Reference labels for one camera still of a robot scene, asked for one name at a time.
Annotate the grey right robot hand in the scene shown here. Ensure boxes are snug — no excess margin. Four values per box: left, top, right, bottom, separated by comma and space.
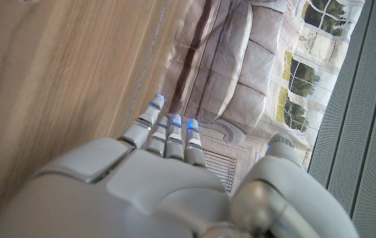
0, 93, 360, 238

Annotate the grey perforated wall panel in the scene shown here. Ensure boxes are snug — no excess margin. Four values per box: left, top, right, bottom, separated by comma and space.
306, 0, 376, 238

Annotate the printed sofa room backdrop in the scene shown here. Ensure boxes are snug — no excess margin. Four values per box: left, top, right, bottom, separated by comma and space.
159, 0, 367, 193

